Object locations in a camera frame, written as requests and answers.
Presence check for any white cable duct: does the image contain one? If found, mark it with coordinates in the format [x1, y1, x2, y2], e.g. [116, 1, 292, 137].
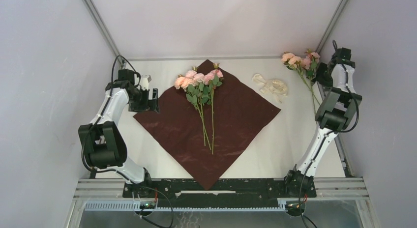
[84, 201, 287, 212]

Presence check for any pink flower stem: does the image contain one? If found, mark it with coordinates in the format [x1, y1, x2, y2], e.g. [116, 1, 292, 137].
[204, 63, 224, 155]
[301, 49, 320, 113]
[281, 52, 316, 86]
[174, 66, 213, 153]

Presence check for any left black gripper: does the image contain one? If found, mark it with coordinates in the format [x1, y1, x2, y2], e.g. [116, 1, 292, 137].
[129, 88, 159, 114]

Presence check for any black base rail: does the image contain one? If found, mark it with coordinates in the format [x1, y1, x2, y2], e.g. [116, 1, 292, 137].
[122, 178, 317, 207]

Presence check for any cream ribbon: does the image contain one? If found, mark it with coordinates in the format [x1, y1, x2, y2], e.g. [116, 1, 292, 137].
[252, 73, 289, 104]

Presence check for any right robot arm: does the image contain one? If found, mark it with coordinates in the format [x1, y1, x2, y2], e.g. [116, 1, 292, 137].
[282, 47, 362, 197]

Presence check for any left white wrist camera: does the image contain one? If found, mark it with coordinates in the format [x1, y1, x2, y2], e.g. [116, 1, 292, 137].
[139, 75, 151, 90]

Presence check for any red wrapping paper sheet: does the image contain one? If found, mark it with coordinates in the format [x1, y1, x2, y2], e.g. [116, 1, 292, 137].
[134, 71, 280, 190]

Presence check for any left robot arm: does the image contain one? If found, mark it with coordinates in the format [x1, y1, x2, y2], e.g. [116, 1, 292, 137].
[78, 69, 159, 197]

